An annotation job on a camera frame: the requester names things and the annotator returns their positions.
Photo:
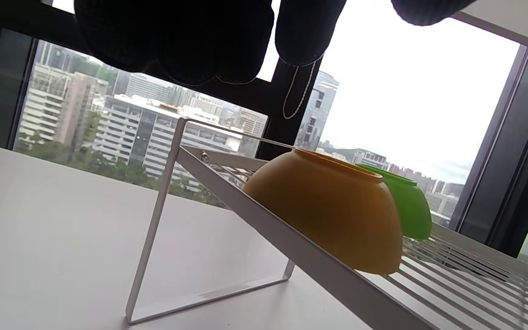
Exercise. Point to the person's left hand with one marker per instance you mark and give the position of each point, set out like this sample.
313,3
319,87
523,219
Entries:
177,36

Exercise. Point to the yellow small dish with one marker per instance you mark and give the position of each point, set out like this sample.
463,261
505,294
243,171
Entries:
328,215

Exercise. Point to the green small dish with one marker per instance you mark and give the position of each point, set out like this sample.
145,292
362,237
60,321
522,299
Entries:
413,211

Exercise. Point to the black window frame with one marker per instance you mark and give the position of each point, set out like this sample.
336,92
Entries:
507,160

